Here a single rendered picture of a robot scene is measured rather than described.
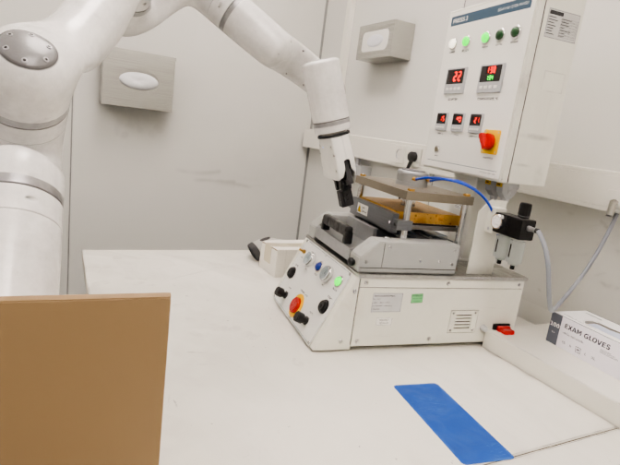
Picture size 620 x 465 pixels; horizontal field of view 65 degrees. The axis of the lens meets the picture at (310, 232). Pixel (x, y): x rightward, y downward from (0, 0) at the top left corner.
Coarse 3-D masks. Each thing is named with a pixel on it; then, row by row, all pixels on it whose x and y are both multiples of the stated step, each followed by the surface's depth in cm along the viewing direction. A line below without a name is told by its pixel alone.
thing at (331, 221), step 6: (324, 216) 124; (330, 216) 122; (324, 222) 123; (330, 222) 119; (336, 222) 116; (342, 222) 115; (324, 228) 124; (336, 228) 116; (342, 228) 113; (348, 228) 111; (342, 234) 113; (348, 234) 111; (342, 240) 112; (348, 240) 112
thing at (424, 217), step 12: (384, 204) 119; (396, 204) 122; (420, 204) 129; (420, 216) 113; (432, 216) 114; (444, 216) 116; (456, 216) 117; (420, 228) 114; (432, 228) 115; (444, 228) 116; (456, 228) 118
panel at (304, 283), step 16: (320, 256) 122; (304, 272) 125; (336, 272) 112; (288, 288) 128; (304, 288) 121; (320, 288) 114; (336, 288) 108; (288, 304) 124; (304, 304) 117; (320, 320) 107; (304, 336) 110
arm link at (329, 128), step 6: (342, 120) 108; (348, 120) 109; (318, 126) 109; (324, 126) 108; (330, 126) 108; (336, 126) 108; (342, 126) 108; (348, 126) 109; (318, 132) 109; (324, 132) 108; (330, 132) 108; (336, 132) 109; (342, 132) 110
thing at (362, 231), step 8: (352, 216) 126; (352, 224) 124; (360, 224) 120; (368, 224) 117; (320, 232) 125; (328, 232) 121; (336, 232) 123; (360, 232) 120; (368, 232) 116; (320, 240) 125; (328, 240) 120; (336, 240) 116; (352, 240) 117; (360, 240) 118; (336, 248) 116; (344, 248) 111; (352, 248) 109; (344, 256) 111
